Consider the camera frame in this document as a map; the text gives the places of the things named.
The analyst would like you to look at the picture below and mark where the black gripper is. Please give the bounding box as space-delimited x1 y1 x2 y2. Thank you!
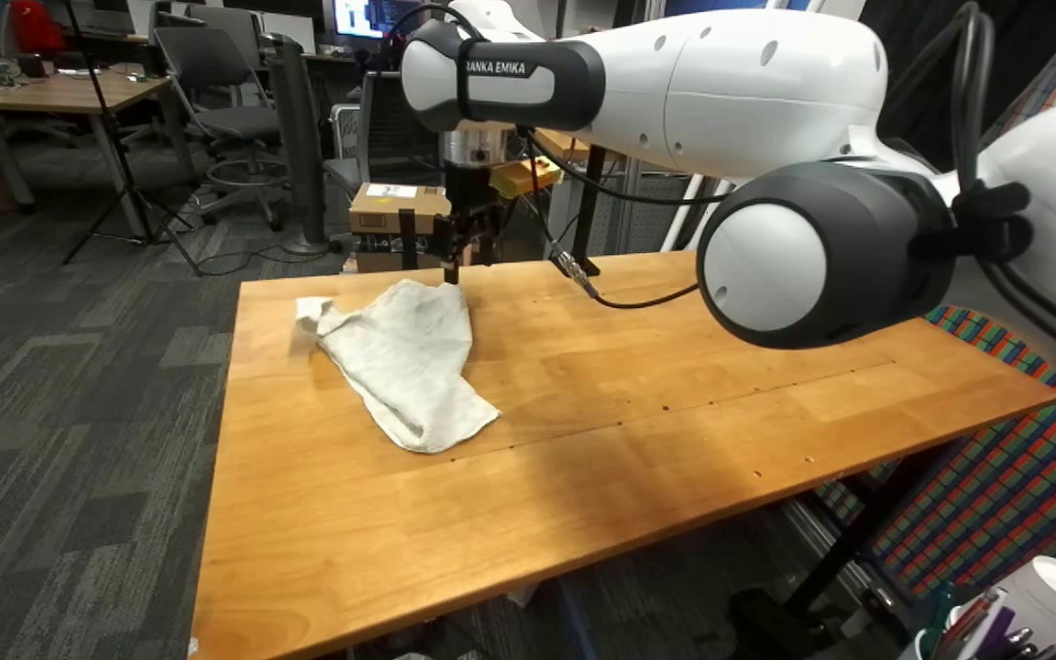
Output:
440 124 509 284

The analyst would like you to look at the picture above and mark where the white towel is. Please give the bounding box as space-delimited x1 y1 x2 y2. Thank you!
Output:
292 278 499 454

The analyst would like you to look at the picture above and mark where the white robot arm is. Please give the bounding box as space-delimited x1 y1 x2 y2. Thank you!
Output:
398 0 1056 348

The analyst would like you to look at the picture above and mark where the black vertical pole stand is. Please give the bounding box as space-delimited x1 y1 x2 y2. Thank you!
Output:
548 146 605 278

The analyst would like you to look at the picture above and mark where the computer monitor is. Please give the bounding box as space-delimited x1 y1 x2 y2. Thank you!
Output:
330 0 420 37

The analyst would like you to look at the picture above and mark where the grey office chair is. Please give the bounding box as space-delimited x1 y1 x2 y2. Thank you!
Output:
155 21 286 232

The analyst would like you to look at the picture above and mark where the wooden office desk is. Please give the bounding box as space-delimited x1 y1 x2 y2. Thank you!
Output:
0 70 169 208

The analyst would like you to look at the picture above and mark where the colourful woven cloth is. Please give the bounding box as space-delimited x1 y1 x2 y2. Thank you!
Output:
869 305 1056 600

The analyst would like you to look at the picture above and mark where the white paper cup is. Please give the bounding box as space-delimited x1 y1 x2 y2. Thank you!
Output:
975 554 1056 660

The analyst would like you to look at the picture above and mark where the black camera tripod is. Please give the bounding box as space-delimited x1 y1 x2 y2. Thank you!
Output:
64 51 199 271

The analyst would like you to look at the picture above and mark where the black table leg frame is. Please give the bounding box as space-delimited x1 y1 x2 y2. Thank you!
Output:
728 448 943 660

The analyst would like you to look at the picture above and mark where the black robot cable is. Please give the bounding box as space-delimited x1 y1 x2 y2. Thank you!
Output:
514 0 1056 370

